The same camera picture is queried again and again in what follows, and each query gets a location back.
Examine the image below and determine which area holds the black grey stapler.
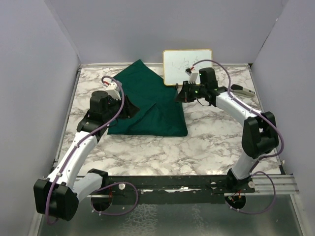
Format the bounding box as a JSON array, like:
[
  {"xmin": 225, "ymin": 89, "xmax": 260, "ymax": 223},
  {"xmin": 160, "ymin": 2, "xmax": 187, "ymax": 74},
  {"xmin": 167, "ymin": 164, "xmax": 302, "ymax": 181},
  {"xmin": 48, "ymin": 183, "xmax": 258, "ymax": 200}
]
[{"xmin": 230, "ymin": 84, "xmax": 256, "ymax": 97}]

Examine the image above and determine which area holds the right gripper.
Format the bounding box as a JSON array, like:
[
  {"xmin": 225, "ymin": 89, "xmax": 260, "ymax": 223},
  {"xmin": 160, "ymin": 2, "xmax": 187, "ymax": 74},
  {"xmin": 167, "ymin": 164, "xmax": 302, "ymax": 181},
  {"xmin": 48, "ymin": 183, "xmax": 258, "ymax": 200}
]
[{"xmin": 174, "ymin": 81, "xmax": 206, "ymax": 103}]

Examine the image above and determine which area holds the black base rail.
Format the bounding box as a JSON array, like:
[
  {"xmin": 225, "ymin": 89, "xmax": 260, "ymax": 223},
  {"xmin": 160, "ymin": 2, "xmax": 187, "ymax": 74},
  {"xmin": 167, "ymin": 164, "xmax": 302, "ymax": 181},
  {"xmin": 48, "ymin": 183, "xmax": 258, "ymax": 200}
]
[{"xmin": 73, "ymin": 173, "xmax": 254, "ymax": 208}]

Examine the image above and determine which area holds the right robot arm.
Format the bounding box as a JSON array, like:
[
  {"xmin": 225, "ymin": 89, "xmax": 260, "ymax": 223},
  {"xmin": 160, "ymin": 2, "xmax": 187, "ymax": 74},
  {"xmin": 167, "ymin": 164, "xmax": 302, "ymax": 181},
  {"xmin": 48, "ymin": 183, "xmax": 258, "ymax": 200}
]
[{"xmin": 175, "ymin": 67, "xmax": 279, "ymax": 192}]

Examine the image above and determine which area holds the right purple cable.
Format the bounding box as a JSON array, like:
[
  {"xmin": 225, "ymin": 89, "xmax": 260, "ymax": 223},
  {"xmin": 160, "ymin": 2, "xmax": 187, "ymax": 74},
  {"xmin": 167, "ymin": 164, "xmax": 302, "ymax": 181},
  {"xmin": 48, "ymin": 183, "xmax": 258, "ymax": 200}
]
[{"xmin": 190, "ymin": 59, "xmax": 286, "ymax": 214}]

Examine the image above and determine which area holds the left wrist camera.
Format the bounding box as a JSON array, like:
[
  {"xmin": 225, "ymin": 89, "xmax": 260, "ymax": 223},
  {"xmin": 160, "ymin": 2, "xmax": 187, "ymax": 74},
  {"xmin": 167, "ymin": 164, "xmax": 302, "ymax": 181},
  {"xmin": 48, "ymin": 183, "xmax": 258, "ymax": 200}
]
[{"xmin": 105, "ymin": 82, "xmax": 121, "ymax": 100}]

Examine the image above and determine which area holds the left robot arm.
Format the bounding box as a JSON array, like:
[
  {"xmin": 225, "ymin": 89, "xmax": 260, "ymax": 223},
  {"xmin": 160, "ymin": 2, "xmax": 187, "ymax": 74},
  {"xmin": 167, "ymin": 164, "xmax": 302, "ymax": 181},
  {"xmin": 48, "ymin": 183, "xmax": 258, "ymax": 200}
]
[{"xmin": 33, "ymin": 90, "xmax": 139, "ymax": 225}]

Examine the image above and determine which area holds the aluminium extrusion rail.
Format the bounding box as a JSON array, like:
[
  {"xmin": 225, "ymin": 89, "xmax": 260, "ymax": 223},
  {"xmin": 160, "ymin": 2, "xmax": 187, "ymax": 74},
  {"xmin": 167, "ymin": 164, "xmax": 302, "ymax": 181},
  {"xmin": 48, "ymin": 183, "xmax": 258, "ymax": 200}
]
[{"xmin": 252, "ymin": 175, "xmax": 299, "ymax": 195}]

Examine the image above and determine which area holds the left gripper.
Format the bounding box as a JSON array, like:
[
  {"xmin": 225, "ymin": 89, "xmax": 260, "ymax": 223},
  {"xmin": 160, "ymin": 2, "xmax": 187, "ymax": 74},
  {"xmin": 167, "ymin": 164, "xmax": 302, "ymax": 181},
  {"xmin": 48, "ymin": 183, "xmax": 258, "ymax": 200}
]
[{"xmin": 103, "ymin": 94, "xmax": 140, "ymax": 122}]

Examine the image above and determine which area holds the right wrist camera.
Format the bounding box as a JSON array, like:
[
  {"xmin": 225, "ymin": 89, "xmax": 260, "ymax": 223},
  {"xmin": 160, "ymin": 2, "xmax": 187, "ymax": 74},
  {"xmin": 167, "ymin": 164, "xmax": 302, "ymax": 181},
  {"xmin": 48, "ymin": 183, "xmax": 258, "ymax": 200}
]
[{"xmin": 185, "ymin": 66, "xmax": 199, "ymax": 84}]

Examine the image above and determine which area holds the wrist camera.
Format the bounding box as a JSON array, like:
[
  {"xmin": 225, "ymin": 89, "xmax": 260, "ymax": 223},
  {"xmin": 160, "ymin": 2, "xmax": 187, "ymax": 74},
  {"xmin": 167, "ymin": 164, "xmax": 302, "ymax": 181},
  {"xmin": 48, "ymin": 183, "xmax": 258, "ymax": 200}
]
[
  {"xmin": 185, "ymin": 66, "xmax": 199, "ymax": 84},
  {"xmin": 105, "ymin": 82, "xmax": 121, "ymax": 100}
]

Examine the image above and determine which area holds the white board with frame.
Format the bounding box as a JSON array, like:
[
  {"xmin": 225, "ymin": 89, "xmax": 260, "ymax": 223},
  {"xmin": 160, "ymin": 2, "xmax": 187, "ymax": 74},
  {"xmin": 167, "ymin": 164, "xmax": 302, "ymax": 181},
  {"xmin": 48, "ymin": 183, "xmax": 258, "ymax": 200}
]
[{"xmin": 162, "ymin": 49, "xmax": 213, "ymax": 86}]

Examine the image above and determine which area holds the green surgical cloth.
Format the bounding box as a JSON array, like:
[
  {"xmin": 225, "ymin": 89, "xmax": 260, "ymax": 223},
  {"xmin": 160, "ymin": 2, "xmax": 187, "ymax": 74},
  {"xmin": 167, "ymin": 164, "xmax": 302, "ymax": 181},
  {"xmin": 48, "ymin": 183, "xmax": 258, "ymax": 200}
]
[{"xmin": 108, "ymin": 59, "xmax": 188, "ymax": 137}]

